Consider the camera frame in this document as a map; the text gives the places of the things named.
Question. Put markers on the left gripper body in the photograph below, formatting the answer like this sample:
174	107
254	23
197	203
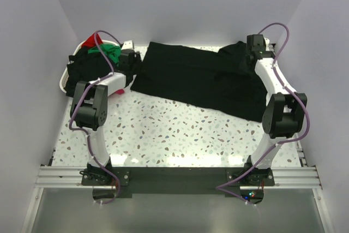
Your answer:
134	68

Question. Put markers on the black t-shirt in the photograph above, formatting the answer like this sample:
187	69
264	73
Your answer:
207	79

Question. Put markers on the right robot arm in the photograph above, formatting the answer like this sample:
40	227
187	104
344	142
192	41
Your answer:
258	155

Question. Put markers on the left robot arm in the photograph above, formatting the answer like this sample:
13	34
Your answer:
88	111

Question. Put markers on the green t-shirt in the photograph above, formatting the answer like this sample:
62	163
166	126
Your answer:
110	51

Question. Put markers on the red t-shirt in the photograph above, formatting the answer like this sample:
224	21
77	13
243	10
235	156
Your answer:
92	41

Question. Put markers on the black clothes pile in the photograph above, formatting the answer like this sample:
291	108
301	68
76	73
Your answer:
85	65

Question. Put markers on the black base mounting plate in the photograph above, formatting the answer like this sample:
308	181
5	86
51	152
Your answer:
128	181

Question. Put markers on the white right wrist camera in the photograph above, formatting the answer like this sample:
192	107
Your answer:
269	46

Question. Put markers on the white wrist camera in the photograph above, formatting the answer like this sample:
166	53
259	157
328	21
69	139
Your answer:
269	46
128	45

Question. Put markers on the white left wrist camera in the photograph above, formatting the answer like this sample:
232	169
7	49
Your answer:
128	45

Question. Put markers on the right side aluminium rail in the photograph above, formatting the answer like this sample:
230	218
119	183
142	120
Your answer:
286	119

